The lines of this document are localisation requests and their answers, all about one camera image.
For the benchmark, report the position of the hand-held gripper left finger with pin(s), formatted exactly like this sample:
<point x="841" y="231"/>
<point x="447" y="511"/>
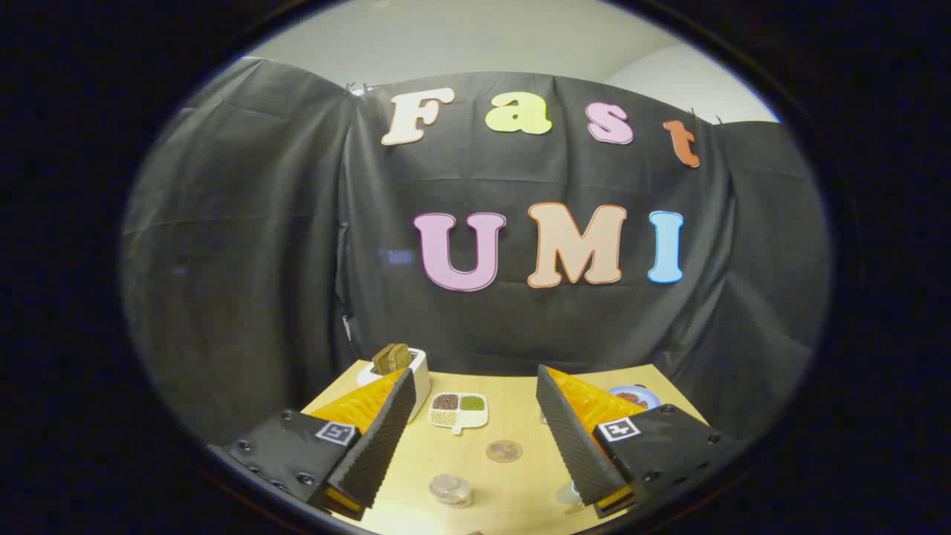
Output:
<point x="379" y="438"/>

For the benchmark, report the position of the clear glass cup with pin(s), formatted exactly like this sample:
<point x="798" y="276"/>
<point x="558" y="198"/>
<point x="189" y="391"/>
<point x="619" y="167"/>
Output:
<point x="569" y="496"/>

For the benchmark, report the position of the blue plate with food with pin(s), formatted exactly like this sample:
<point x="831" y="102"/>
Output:
<point x="637" y="395"/>

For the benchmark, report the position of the black backdrop cloth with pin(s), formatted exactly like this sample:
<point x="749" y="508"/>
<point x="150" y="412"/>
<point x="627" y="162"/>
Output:
<point x="260" y="223"/>

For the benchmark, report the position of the brown bread slice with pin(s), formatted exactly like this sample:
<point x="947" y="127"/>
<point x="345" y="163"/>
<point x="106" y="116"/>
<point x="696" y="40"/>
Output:
<point x="391" y="358"/>

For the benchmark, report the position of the wooden table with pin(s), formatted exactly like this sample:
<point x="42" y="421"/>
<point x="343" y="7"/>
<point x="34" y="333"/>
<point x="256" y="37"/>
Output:
<point x="513" y="487"/>

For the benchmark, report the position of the white compartment dish with beans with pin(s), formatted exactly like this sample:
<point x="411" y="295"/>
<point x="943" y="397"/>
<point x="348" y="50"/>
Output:
<point x="458" y="411"/>

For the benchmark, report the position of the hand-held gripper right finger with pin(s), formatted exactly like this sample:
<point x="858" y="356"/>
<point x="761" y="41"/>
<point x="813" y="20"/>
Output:
<point x="568" y="438"/>

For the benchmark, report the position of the white toaster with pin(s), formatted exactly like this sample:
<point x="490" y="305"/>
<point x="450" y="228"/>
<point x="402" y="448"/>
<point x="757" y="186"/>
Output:
<point x="420" y="375"/>

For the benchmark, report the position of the round brown coaster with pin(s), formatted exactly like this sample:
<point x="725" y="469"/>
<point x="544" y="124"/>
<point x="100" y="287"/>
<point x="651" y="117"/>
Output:
<point x="504" y="450"/>

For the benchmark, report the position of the clear juice bottle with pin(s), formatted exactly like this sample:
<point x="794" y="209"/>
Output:
<point x="451" y="490"/>

